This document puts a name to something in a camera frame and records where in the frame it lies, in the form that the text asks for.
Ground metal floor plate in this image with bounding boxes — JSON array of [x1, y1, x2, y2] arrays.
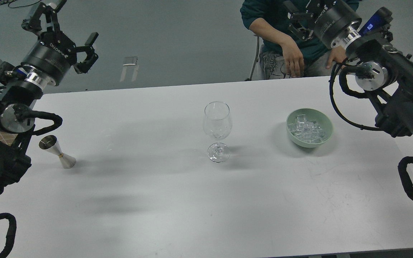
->
[[122, 56, 138, 66]]

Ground clear ice cubes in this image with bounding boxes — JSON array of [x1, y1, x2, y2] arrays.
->
[[288, 114, 327, 144]]

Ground person's right hand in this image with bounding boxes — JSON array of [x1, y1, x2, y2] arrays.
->
[[280, 37, 305, 78]]

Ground checkered beige cushion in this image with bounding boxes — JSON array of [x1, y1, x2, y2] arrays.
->
[[0, 131, 18, 146]]

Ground green bowl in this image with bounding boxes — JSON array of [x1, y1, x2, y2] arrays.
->
[[286, 108, 334, 148]]

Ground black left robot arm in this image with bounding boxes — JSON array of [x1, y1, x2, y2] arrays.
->
[[0, 0, 98, 258]]

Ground person's left hand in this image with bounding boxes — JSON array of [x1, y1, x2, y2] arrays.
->
[[326, 46, 347, 69]]

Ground person in teal shirt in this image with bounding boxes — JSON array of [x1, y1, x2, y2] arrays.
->
[[240, 0, 331, 80]]

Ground grey chair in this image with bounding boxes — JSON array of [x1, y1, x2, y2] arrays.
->
[[244, 34, 264, 82]]

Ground steel double jigger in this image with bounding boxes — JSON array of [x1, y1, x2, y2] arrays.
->
[[39, 135, 76, 169]]

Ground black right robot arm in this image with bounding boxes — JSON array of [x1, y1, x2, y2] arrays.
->
[[283, 0, 413, 201]]

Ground clear wine glass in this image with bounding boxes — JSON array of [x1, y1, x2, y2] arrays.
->
[[202, 101, 232, 163]]

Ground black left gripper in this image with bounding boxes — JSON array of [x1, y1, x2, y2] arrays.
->
[[20, 2, 99, 86]]

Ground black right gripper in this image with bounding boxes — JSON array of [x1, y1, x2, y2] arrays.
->
[[283, 0, 362, 49]]

